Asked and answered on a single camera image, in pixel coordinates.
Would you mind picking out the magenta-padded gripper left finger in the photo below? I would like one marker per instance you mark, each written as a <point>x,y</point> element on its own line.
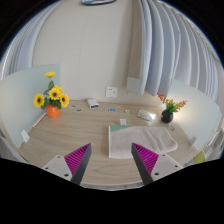
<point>78,160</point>

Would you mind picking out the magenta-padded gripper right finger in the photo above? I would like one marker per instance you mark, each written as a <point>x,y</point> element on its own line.
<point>146,161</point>

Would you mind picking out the small white box device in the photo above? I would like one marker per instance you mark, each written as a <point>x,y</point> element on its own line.
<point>92,103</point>

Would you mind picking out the sunflowers in orange vase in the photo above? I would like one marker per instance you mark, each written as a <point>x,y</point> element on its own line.
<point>53,110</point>

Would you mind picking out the small yellowish card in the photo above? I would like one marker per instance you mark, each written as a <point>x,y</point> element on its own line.
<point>130,112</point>

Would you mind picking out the orange flowers in black vase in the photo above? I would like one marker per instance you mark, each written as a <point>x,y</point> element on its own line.
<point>166,116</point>

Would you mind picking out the frosted glass partition with tag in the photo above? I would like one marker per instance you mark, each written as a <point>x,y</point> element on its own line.
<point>20,100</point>

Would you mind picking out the small grey sticker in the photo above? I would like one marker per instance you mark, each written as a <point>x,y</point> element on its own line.
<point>72,106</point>
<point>78,110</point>

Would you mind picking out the white wall socket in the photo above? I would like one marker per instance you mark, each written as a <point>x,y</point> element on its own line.
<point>111,92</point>

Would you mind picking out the small blue card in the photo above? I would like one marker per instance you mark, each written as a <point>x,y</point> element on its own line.
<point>111,109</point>

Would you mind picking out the beige towel with green edge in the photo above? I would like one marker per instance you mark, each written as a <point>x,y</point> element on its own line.
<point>146,140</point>

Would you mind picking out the narrow white pleated curtain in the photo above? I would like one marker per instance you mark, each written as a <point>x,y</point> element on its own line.
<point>23,53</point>

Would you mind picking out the ceiling light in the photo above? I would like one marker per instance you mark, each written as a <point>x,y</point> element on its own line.
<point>98,2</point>

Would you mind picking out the small white paper card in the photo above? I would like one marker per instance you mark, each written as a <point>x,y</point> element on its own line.
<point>123,121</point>

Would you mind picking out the wide white pleated curtain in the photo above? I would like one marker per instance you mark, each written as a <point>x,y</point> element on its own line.
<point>173,50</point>

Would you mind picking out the glossy printed booklet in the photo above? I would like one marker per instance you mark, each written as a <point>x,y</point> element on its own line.
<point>145,115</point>

